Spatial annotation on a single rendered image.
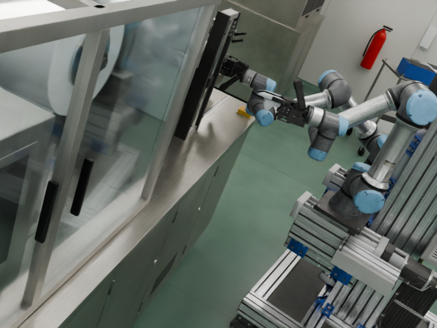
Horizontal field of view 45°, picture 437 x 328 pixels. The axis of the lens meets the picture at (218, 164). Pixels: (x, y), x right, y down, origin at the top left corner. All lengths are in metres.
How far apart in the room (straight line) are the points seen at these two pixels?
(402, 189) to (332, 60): 4.65
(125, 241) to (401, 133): 1.12
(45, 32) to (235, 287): 2.40
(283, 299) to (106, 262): 1.46
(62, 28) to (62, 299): 0.72
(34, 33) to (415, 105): 1.54
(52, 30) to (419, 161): 1.90
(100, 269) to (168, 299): 1.37
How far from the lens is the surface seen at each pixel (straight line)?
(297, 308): 2.76
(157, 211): 1.70
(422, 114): 2.06
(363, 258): 2.32
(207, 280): 2.98
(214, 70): 2.22
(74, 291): 1.36
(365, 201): 2.17
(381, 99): 2.19
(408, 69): 5.43
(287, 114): 2.02
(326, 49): 6.99
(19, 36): 0.73
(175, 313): 2.72
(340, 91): 2.52
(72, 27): 0.83
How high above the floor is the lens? 1.84
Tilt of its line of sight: 26 degrees down
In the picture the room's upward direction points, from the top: 22 degrees clockwise
